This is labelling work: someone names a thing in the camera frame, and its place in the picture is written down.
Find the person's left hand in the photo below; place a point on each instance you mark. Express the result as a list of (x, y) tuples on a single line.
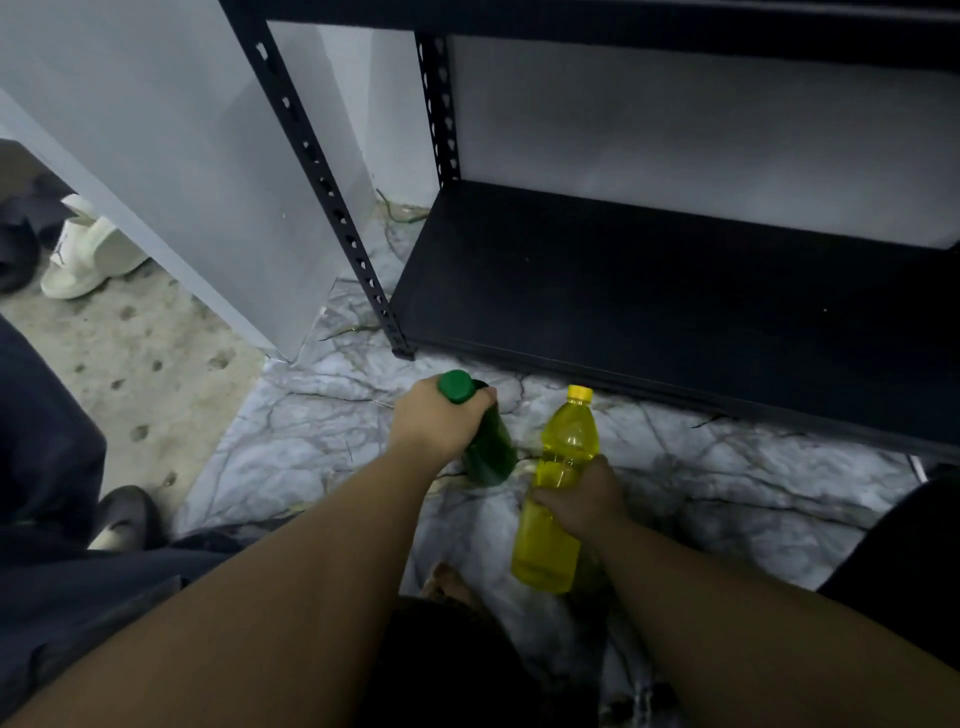
[(435, 424)]

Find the person's right hand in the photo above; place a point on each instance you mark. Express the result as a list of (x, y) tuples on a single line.
[(589, 502)]

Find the green dish soap bottle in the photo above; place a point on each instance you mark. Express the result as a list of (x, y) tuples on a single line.
[(495, 457)]

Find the yellow dish soap bottle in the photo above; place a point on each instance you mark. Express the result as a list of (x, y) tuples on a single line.
[(570, 435)]

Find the black metal shelving rack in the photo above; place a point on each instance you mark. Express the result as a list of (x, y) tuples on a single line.
[(675, 300)]

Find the person's right forearm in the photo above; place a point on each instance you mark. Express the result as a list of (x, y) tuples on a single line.
[(750, 622)]

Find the person's left forearm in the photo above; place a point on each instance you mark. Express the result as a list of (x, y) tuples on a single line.
[(262, 615)]

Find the person's bare foot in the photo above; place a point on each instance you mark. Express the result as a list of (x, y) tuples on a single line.
[(450, 585)]

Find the person's black slipper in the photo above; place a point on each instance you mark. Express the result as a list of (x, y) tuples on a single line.
[(131, 510)]

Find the white sandal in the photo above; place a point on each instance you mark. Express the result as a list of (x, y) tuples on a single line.
[(90, 251)]

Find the black shoe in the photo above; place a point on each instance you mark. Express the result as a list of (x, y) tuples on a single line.
[(16, 255)]

